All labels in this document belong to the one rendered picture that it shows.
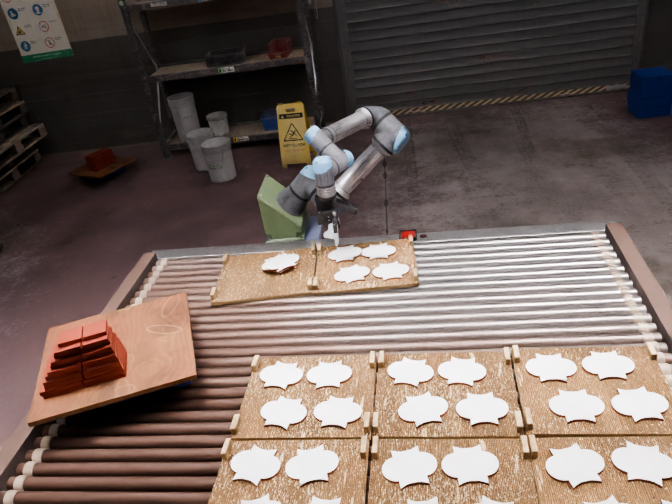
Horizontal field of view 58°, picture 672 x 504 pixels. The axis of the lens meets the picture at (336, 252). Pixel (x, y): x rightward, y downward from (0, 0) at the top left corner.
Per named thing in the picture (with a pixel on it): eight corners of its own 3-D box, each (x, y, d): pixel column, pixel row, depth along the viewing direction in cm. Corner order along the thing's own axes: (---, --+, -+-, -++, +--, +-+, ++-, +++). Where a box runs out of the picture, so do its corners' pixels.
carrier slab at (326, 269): (319, 250, 266) (318, 247, 266) (413, 241, 262) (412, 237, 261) (313, 296, 236) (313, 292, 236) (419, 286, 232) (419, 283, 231)
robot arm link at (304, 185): (298, 180, 292) (315, 159, 286) (317, 200, 290) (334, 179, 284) (286, 183, 281) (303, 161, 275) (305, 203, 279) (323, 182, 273)
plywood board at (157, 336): (50, 331, 222) (48, 327, 221) (187, 295, 230) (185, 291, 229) (29, 427, 179) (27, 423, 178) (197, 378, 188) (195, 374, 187)
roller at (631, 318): (111, 342, 236) (107, 332, 234) (646, 321, 204) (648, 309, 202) (105, 350, 232) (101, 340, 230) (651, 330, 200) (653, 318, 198)
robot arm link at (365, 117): (377, 92, 272) (308, 124, 240) (394, 109, 271) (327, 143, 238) (366, 110, 281) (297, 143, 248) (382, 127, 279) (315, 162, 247)
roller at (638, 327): (105, 350, 232) (101, 340, 229) (651, 330, 200) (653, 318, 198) (100, 359, 228) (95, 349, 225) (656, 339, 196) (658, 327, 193)
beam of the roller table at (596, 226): (156, 260, 292) (152, 250, 289) (613, 232, 259) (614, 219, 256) (149, 270, 285) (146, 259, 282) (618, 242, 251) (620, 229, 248)
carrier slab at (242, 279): (226, 259, 271) (225, 256, 270) (317, 250, 267) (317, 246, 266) (211, 305, 240) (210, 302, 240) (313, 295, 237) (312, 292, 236)
